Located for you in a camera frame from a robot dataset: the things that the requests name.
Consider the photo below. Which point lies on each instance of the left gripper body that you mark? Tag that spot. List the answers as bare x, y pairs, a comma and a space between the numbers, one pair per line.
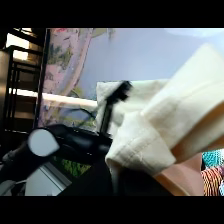
88, 141

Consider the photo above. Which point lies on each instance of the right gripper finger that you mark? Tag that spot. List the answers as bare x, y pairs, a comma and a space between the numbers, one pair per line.
90, 181

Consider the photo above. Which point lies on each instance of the pale yellow garment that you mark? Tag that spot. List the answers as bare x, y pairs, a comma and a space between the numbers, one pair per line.
160, 126

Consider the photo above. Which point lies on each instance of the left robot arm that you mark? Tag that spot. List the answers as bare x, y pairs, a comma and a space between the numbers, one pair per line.
23, 160

